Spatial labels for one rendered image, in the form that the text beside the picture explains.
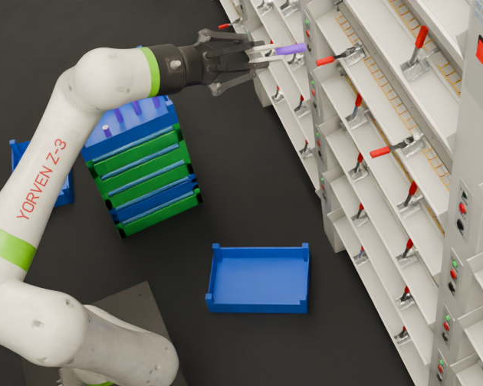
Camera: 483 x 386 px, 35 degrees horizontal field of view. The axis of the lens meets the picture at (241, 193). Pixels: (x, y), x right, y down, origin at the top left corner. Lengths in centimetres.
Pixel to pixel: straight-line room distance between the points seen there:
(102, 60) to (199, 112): 155
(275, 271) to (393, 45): 120
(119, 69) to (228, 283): 118
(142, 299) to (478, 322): 91
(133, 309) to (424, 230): 81
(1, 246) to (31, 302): 13
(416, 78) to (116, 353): 72
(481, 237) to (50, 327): 69
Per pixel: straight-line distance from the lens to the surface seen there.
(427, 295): 169
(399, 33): 135
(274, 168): 264
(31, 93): 320
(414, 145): 141
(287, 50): 157
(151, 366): 159
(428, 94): 126
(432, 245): 153
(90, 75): 135
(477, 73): 101
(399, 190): 161
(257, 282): 238
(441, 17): 110
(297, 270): 238
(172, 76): 140
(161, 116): 225
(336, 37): 165
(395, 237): 177
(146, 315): 198
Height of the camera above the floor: 202
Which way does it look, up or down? 51 degrees down
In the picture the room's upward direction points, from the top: 13 degrees counter-clockwise
